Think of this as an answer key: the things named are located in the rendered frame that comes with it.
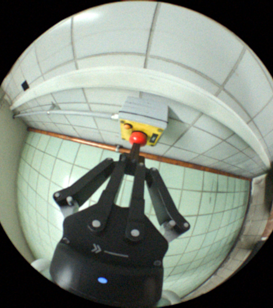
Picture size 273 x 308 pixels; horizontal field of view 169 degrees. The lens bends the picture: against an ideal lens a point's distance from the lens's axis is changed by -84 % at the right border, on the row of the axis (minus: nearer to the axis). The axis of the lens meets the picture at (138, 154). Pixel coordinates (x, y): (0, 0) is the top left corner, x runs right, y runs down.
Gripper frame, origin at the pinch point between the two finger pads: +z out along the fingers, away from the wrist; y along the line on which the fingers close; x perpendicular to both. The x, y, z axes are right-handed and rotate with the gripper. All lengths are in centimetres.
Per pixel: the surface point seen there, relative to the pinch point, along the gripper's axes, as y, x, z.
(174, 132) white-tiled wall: 10.6, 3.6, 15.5
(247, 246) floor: 146, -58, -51
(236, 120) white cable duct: 22.1, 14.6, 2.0
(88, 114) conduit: -14.6, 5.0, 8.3
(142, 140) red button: 1.0, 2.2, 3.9
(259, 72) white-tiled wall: 19.5, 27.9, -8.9
